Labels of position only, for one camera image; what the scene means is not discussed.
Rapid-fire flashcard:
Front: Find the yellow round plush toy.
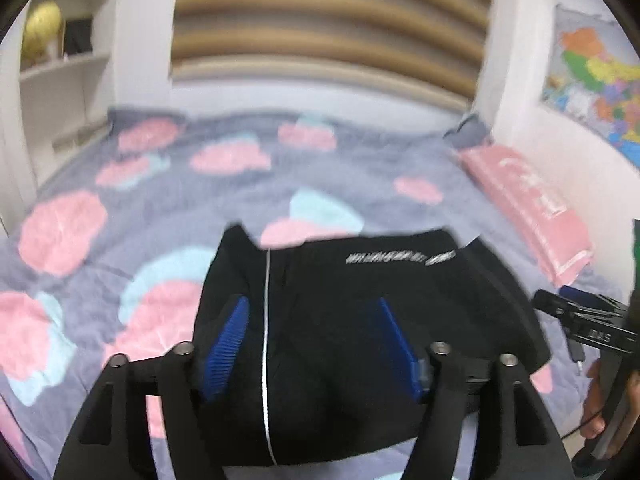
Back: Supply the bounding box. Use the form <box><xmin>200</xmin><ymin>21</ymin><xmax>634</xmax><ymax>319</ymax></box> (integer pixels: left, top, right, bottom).
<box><xmin>21</xmin><ymin>1</ymin><xmax>65</xmax><ymax>67</ymax></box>

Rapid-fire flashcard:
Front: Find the pink pillow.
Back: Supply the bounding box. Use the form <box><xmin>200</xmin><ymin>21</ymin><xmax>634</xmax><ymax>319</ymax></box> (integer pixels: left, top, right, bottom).
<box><xmin>457</xmin><ymin>142</ymin><xmax>596</xmax><ymax>288</ymax></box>

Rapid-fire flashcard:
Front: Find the black jacket with white piping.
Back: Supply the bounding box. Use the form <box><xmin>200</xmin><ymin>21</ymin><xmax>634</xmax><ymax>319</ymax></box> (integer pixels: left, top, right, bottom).
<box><xmin>192</xmin><ymin>224</ymin><xmax>553</xmax><ymax>467</ymax></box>

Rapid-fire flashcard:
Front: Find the white wall shelf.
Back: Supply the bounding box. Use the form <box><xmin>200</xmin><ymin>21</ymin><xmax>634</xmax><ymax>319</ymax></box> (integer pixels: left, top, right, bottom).
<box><xmin>0</xmin><ymin>0</ymin><xmax>123</xmax><ymax>196</ymax></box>

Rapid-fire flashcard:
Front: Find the striped padded headboard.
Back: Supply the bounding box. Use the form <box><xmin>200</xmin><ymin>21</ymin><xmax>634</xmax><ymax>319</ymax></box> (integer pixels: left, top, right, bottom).
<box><xmin>169</xmin><ymin>0</ymin><xmax>497</xmax><ymax>111</ymax></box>

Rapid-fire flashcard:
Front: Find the black box on shelf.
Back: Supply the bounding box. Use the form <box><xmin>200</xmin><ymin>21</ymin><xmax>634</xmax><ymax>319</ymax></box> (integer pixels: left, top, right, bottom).
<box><xmin>62</xmin><ymin>16</ymin><xmax>97</xmax><ymax>57</ymax></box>

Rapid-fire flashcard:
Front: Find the colourful wall map poster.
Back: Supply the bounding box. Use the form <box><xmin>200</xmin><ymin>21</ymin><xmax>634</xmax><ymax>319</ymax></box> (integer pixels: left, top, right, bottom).
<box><xmin>540</xmin><ymin>4</ymin><xmax>640</xmax><ymax>168</ymax></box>

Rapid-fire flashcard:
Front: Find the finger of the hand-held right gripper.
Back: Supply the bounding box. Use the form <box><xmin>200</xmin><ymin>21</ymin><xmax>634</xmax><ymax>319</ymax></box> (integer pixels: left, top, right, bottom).
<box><xmin>531</xmin><ymin>285</ymin><xmax>627</xmax><ymax>322</ymax></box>

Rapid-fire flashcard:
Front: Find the grey pillow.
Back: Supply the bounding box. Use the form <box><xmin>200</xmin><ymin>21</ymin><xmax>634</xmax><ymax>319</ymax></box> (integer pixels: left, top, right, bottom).
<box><xmin>442</xmin><ymin>112</ymin><xmax>495</xmax><ymax>151</ymax></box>

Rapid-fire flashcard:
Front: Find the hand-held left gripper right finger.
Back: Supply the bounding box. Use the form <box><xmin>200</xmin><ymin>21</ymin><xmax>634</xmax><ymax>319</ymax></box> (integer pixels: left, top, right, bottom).
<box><xmin>377</xmin><ymin>297</ymin><xmax>576</xmax><ymax>480</ymax></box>

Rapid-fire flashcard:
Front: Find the flower-print bed blanket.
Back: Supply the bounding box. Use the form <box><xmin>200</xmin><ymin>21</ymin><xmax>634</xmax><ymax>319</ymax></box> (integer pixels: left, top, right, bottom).
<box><xmin>0</xmin><ymin>105</ymin><xmax>623</xmax><ymax>480</ymax></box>

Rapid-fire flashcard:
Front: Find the person's right hand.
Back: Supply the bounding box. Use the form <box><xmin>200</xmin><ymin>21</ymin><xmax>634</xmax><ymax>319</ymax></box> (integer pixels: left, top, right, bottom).
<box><xmin>580</xmin><ymin>359</ymin><xmax>610</xmax><ymax>439</ymax></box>

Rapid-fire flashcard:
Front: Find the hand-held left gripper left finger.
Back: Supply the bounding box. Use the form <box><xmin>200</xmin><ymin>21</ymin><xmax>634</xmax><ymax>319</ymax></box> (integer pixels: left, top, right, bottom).
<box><xmin>52</xmin><ymin>296</ymin><xmax>251</xmax><ymax>480</ymax></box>

